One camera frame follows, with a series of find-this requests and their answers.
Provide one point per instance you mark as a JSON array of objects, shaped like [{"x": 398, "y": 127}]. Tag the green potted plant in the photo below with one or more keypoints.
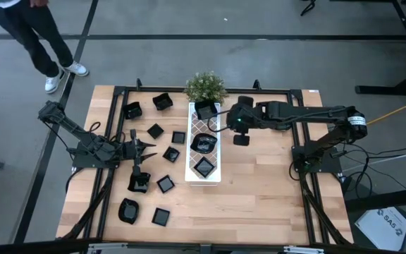
[{"x": 206, "y": 86}]

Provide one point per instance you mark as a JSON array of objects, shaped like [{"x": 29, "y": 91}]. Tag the black crossbar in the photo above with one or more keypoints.
[{"x": 48, "y": 245}]

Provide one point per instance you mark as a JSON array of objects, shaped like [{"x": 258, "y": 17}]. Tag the black side table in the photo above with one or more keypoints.
[{"x": 382, "y": 200}]

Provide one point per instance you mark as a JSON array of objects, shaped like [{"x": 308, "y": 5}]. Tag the white SA5 printed sheet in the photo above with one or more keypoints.
[{"x": 382, "y": 229}]

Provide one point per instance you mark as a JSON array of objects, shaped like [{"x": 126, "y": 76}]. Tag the white sticker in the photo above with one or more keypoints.
[{"x": 313, "y": 91}]

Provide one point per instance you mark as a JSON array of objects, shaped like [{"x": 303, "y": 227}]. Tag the person's left leg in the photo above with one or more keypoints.
[{"x": 55, "y": 39}]

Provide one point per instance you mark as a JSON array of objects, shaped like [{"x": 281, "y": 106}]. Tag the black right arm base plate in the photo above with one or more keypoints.
[{"x": 330, "y": 166}]

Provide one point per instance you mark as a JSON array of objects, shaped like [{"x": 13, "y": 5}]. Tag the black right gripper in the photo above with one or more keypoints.
[{"x": 241, "y": 118}]

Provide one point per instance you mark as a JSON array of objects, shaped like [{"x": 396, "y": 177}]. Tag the black wavy square plate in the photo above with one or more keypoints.
[{"x": 143, "y": 185}]

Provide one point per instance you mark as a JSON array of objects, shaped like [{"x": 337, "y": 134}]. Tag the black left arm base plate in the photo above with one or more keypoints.
[{"x": 83, "y": 163}]

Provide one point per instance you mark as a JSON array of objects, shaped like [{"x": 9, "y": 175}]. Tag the silver bracket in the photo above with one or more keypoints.
[
  {"x": 303, "y": 250},
  {"x": 108, "y": 247}
]

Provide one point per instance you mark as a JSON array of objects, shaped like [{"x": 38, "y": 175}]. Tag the person's right foot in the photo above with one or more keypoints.
[{"x": 52, "y": 84}]

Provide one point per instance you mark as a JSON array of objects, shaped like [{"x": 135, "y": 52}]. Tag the black frame clamp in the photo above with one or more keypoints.
[
  {"x": 257, "y": 84},
  {"x": 139, "y": 84}
]

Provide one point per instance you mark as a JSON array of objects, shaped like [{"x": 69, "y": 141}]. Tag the person's leg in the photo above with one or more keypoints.
[
  {"x": 55, "y": 39},
  {"x": 34, "y": 51}
]

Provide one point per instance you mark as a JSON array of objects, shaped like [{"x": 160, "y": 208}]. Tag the black oval plate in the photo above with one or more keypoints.
[
  {"x": 129, "y": 211},
  {"x": 203, "y": 143}
]

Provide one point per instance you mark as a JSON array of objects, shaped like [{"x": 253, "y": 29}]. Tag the person's right leg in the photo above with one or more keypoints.
[{"x": 34, "y": 51}]

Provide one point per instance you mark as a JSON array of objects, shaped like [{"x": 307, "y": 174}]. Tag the small black square plate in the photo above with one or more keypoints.
[
  {"x": 155, "y": 131},
  {"x": 178, "y": 137},
  {"x": 165, "y": 184},
  {"x": 161, "y": 217},
  {"x": 204, "y": 167},
  {"x": 171, "y": 154}
]

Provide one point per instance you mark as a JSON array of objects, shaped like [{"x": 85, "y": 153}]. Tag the person's foot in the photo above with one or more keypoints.
[
  {"x": 78, "y": 68},
  {"x": 52, "y": 84}
]

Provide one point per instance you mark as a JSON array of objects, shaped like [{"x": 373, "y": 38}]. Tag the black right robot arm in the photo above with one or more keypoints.
[{"x": 305, "y": 113}]

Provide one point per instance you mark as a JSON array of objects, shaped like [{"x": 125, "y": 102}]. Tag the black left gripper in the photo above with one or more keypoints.
[{"x": 130, "y": 151}]

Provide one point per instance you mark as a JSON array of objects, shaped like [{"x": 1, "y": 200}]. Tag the person's left foot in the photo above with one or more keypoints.
[{"x": 78, "y": 68}]

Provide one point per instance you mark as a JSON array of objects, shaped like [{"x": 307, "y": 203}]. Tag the person's left hand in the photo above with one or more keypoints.
[{"x": 39, "y": 3}]

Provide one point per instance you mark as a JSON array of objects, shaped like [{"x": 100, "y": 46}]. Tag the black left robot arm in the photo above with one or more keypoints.
[{"x": 72, "y": 128}]

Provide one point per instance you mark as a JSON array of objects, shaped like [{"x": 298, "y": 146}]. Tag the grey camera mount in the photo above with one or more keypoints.
[{"x": 205, "y": 248}]

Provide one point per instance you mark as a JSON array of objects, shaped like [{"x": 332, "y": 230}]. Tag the white lattice rack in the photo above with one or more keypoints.
[{"x": 203, "y": 180}]

